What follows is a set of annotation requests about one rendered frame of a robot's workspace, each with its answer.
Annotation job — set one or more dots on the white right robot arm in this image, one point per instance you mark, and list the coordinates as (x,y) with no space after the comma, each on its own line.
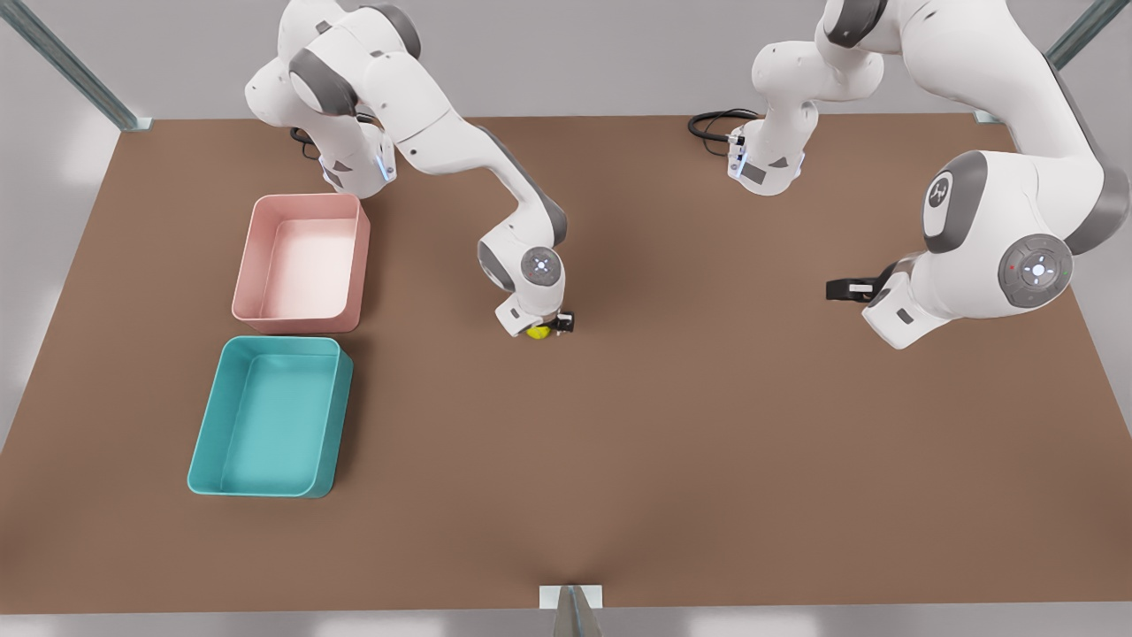
(424,115)

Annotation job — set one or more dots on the pink rectangular tray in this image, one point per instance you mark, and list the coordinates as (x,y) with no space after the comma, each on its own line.
(302,264)

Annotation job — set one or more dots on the small yellow fruit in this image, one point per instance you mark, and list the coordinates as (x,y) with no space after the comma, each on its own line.
(538,333)

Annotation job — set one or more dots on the teal rectangular tray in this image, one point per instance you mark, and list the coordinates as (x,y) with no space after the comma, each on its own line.
(270,418)

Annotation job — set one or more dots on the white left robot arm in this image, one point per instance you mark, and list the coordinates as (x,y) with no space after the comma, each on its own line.
(999,221)

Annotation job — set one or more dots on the silver frame post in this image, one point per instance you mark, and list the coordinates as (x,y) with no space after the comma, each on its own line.
(71,64)
(573,610)
(1066,40)

